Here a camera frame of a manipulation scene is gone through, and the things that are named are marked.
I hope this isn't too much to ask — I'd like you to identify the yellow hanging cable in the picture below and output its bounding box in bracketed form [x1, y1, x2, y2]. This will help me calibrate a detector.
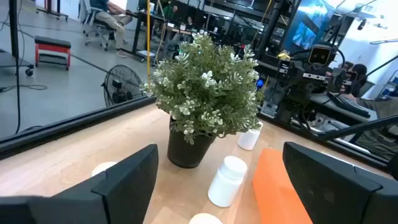
[146, 0, 152, 85]

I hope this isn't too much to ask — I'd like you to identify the small white cup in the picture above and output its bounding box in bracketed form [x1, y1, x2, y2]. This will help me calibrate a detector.
[237, 121, 264, 151]

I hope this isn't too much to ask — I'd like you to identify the black diagonal frame bar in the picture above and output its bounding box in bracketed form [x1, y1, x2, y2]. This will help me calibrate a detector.
[317, 114, 398, 142]

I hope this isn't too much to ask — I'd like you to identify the person behind right arm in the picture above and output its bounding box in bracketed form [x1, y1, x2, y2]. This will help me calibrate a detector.
[341, 63, 369, 97]

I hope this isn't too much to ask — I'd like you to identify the black rolling cart with pole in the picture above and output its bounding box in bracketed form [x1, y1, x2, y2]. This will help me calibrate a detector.
[0, 0, 34, 77]

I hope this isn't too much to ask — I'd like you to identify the red step stool black top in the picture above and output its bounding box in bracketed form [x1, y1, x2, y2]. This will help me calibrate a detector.
[34, 35, 72, 71]

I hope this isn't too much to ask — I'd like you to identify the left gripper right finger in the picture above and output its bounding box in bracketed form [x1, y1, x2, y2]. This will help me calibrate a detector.
[282, 141, 398, 224]

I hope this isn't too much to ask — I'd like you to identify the white office chair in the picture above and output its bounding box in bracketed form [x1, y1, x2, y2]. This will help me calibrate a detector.
[81, 0, 116, 52]

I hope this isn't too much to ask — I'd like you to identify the person seated at desk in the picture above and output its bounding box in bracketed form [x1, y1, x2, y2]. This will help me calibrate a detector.
[90, 0, 134, 58]

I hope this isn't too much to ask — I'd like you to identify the black keyboard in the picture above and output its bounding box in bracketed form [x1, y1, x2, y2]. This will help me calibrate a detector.
[326, 93, 371, 119]

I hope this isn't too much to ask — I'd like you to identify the orange plastic basket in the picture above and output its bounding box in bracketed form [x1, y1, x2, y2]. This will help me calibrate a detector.
[252, 147, 313, 224]

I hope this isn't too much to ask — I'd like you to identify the black-legged office desk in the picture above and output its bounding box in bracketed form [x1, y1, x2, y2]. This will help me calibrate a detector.
[126, 11, 193, 63]

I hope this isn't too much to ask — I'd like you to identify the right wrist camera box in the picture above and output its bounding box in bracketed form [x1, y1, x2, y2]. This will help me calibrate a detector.
[307, 44, 333, 67]

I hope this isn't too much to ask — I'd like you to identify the large blue display screen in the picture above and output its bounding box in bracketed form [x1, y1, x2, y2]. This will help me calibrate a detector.
[282, 0, 335, 52]

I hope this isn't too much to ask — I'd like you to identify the black floor fan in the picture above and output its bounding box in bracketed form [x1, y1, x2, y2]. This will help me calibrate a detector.
[101, 64, 146, 108]

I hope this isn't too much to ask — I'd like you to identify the white pill bottle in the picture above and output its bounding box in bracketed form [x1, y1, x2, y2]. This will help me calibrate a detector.
[188, 213, 223, 224]
[91, 161, 118, 177]
[207, 155, 249, 208]

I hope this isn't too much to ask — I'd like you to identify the artificial green plant black pot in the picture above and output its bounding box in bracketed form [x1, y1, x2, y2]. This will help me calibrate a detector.
[143, 30, 264, 169]

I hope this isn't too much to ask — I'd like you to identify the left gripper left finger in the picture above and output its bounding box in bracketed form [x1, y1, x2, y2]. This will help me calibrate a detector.
[0, 143, 159, 224]

